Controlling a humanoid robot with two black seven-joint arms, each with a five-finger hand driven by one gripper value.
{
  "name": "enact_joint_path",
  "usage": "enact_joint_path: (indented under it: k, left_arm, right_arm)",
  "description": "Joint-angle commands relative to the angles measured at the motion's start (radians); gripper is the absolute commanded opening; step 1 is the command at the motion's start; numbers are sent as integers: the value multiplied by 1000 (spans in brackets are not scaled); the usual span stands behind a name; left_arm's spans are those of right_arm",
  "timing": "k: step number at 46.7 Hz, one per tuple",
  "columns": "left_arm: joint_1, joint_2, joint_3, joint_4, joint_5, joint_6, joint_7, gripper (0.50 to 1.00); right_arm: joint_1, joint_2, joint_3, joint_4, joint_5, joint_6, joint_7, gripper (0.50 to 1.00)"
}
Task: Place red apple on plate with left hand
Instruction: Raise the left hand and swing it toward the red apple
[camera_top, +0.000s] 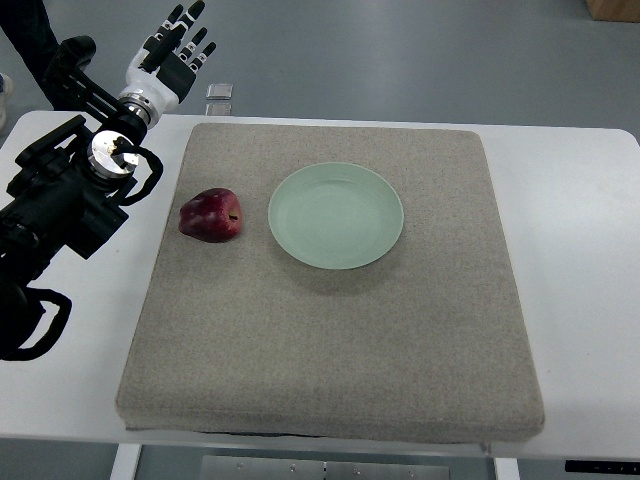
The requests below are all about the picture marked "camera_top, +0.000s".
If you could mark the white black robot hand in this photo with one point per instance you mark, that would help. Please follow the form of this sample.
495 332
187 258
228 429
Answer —
163 71

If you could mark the red apple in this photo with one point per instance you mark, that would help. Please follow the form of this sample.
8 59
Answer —
213 216

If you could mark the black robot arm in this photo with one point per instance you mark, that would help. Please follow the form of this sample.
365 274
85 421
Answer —
71 191

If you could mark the upper floor outlet plate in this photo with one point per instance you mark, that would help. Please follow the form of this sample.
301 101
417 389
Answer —
219 91

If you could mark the floor outlet plate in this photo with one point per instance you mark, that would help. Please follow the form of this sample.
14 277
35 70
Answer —
219 91
218 109

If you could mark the lower floor outlet plate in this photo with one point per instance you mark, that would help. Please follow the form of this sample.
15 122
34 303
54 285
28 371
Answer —
218 109

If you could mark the light green plate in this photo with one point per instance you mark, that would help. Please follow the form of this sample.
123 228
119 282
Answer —
335 216

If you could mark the person leg dark trousers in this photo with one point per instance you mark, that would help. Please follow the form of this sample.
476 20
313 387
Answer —
26 25

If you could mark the beige fabric cushion mat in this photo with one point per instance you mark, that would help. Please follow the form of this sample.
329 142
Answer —
427 344

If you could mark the cardboard box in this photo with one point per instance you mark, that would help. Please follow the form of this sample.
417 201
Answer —
614 10

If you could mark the black table control panel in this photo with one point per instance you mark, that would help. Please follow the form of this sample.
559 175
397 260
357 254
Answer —
602 467

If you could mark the metal table base plate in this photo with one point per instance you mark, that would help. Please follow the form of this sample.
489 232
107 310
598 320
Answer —
226 467

